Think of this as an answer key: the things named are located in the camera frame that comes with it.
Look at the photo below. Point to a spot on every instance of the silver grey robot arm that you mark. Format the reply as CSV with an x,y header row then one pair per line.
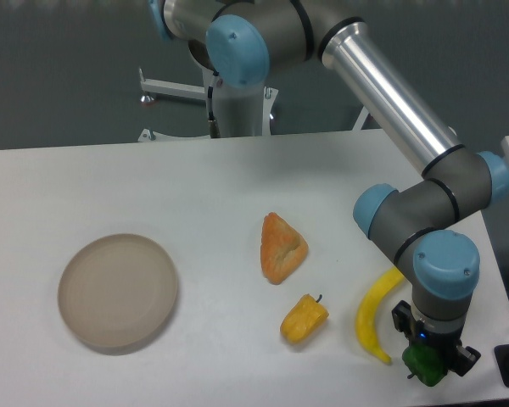
x,y
239,43

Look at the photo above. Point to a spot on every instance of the beige round plate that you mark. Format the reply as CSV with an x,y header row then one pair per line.
x,y
117,293

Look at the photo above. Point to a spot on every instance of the orange toy bread wedge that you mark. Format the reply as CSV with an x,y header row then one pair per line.
x,y
282,249

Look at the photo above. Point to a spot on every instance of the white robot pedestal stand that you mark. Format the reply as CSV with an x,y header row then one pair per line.
x,y
304,99

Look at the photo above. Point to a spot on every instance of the yellow toy banana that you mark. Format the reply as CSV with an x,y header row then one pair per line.
x,y
365,318

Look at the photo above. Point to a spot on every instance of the yellow toy pepper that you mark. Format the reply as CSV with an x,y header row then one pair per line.
x,y
303,319

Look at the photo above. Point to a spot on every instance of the green toy pepper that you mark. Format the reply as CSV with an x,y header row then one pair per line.
x,y
424,363

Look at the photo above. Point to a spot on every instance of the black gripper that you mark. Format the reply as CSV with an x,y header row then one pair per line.
x,y
421,329

